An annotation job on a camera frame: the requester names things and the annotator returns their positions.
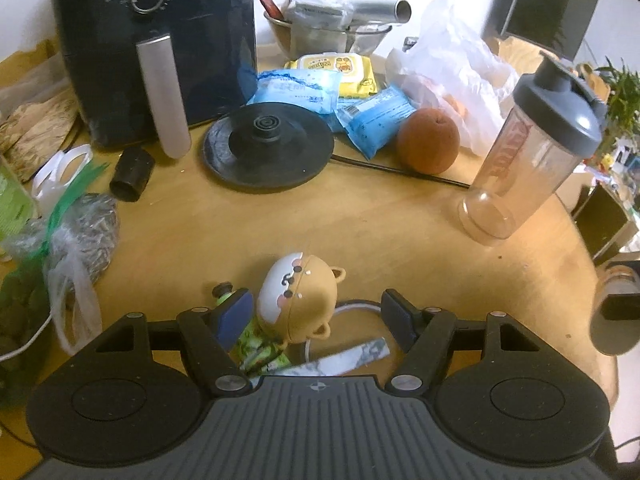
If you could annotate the white plastic rings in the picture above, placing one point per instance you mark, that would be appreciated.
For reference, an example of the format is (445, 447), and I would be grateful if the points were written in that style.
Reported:
(55, 175)

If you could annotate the green patterned tube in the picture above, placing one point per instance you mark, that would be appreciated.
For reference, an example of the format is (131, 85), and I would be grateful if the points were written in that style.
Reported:
(260, 350)

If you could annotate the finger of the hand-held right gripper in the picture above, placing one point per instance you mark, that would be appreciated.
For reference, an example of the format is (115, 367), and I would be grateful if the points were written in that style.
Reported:
(622, 307)

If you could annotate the black kettle base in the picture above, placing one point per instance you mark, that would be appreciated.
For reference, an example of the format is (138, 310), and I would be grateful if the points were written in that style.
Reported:
(270, 155)

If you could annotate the plastic bag of seeds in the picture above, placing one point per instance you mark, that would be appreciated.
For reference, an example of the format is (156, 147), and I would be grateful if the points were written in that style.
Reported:
(90, 230)

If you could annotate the marble patterned strip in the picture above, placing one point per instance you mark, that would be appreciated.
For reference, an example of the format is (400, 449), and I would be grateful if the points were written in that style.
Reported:
(345, 360)

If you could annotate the green plant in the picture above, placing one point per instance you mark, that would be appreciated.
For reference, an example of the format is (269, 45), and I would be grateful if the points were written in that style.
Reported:
(620, 95)

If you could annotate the flattened cardboard sheet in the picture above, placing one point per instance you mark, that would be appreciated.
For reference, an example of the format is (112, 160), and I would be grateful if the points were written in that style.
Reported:
(25, 67)

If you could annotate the clear shaker bottle grey lid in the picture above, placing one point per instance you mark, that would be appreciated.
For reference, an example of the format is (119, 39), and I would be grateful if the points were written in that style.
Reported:
(530, 160)

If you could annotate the black monitor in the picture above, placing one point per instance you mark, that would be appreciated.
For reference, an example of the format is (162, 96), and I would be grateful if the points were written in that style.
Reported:
(545, 0)

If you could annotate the yellow wet wipes pack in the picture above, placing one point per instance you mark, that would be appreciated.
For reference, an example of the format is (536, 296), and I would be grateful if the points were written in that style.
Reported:
(340, 72)

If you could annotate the foil roll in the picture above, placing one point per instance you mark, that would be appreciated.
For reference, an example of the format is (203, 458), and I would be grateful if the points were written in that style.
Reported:
(380, 10)

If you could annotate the clear tape roll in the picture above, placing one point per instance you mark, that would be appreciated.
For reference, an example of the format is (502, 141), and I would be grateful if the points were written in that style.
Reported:
(612, 335)

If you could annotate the orange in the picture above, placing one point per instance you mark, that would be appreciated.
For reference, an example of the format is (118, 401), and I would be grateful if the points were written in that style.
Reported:
(427, 140)

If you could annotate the black air fryer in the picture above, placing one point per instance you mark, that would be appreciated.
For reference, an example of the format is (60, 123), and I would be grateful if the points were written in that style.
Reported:
(200, 35)

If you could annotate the tan bear shaped case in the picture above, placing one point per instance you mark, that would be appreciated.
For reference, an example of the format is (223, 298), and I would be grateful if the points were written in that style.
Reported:
(295, 295)

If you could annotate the short black tube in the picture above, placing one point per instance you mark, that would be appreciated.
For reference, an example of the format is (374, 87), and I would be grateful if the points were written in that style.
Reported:
(130, 175)

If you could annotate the dark open carton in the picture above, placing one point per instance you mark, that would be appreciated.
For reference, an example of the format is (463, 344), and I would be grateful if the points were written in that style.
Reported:
(605, 220)

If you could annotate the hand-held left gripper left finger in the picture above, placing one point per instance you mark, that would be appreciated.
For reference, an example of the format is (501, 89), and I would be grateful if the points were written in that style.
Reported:
(235, 317)

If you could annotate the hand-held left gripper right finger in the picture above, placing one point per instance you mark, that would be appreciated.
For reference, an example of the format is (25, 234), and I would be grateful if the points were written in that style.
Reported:
(399, 320)

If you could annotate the white plastic bag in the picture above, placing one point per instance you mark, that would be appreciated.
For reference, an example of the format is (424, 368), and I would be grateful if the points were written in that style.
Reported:
(450, 70)

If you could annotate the brown paper bag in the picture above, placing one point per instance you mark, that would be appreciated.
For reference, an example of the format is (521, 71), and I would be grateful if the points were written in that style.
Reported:
(30, 130)

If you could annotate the bag of green fruits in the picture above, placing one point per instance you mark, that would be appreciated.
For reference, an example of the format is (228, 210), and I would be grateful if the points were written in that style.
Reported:
(17, 320)

